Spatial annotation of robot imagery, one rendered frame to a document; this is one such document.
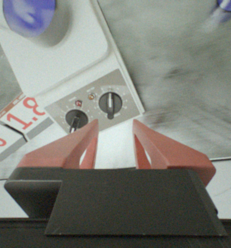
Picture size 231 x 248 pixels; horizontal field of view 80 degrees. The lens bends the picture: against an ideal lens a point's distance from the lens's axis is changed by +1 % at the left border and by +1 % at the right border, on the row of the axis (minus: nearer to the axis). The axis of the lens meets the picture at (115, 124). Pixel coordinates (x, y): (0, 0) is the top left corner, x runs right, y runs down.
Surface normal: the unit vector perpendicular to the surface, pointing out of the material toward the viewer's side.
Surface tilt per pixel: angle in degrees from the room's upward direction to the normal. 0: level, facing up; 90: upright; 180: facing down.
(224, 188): 0
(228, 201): 0
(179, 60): 0
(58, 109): 30
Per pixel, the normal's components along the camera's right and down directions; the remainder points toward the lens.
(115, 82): 0.01, 0.58
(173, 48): -0.22, 0.14
